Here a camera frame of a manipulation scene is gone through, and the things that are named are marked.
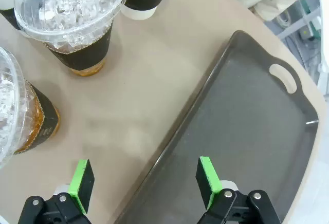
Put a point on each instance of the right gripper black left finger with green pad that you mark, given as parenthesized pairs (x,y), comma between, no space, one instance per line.
(82,183)

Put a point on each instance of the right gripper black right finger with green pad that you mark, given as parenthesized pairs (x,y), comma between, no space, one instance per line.
(208,180)

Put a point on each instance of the iced coffee cup dome lid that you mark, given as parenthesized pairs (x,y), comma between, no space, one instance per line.
(30,111)
(87,54)

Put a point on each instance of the person's left forearm cream sleeve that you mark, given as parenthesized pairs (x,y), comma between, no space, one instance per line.
(280,5)

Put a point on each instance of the dark grey serving tray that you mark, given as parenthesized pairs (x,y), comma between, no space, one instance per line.
(244,131)

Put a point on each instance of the metal frame equipment green parts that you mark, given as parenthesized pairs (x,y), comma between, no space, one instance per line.
(306,26)

